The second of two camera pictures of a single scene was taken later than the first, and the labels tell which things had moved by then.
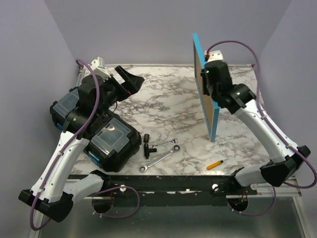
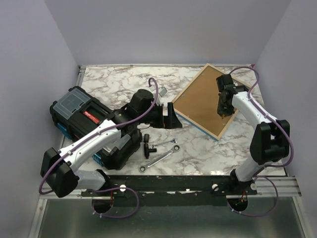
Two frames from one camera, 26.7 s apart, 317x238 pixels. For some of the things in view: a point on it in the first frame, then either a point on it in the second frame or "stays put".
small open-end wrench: (174, 140) stays put
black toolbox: (114, 143) stays put
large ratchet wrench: (143, 168) stays put
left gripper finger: (133, 84) -> (173, 121)
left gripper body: (115, 91) -> (158, 120)
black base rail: (169, 190) stays put
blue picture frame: (210, 109) -> (198, 103)
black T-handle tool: (146, 149) stays put
